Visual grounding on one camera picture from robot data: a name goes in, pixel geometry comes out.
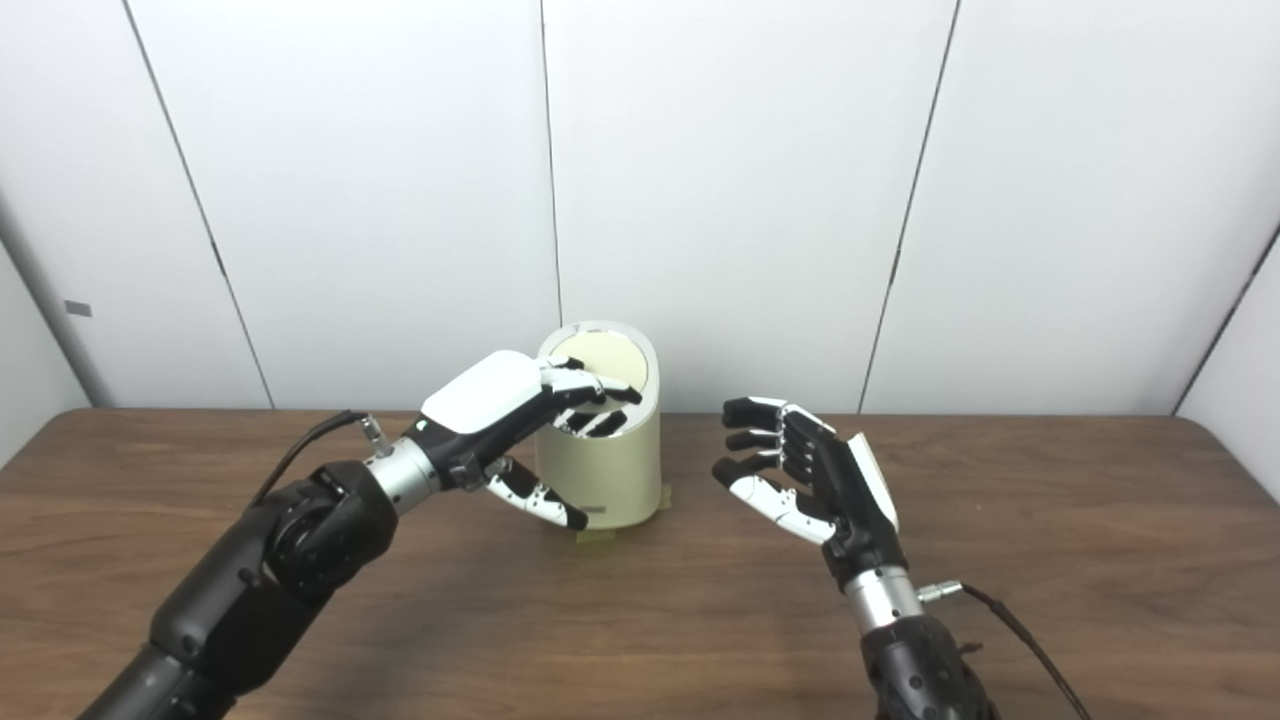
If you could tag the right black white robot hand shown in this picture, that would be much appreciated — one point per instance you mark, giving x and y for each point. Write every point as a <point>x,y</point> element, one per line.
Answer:
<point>850,490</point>

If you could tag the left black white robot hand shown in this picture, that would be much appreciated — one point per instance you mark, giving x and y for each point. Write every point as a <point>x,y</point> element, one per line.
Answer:
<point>480,400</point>

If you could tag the round cream bin lid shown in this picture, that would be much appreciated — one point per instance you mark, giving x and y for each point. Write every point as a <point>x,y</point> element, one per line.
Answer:
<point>600,352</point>

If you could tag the cream-colored bin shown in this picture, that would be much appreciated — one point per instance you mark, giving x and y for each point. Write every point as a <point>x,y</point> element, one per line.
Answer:
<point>620,470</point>

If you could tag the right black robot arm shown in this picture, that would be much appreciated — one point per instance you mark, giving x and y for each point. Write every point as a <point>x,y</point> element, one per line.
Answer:
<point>920,675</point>

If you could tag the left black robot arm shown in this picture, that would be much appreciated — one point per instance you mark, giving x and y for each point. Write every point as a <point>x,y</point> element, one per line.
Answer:
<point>250,590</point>

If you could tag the small grey wall label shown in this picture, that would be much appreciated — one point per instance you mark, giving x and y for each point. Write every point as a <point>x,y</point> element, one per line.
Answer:
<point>78,309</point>

